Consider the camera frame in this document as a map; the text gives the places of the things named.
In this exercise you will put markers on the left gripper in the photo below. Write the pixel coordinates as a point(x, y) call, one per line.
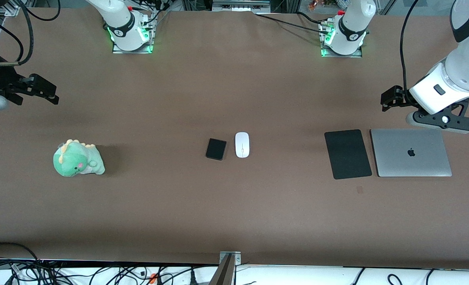
point(401, 97)

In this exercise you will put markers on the white computer mouse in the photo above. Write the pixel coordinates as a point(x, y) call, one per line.
point(242, 145)

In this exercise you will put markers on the black smartphone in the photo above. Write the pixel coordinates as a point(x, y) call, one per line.
point(216, 149)

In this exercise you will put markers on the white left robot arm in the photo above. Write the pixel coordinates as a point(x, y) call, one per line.
point(353, 23)

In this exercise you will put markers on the black mouse pad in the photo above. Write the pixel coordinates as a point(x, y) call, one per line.
point(348, 154)

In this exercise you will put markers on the silver laptop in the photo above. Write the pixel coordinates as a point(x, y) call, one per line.
point(410, 152)

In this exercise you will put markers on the green dinosaur plush toy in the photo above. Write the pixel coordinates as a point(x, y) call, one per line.
point(76, 160)

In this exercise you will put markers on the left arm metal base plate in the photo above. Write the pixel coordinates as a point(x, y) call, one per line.
point(357, 56)

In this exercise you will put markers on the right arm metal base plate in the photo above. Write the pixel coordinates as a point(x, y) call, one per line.
point(118, 50)

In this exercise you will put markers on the aluminium frame corner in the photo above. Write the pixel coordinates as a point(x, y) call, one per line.
point(9, 10)

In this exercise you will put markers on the aluminium frame rail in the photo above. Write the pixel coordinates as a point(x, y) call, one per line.
point(240, 4)

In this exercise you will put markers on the metal table edge bracket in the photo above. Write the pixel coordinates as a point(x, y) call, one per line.
point(229, 259)

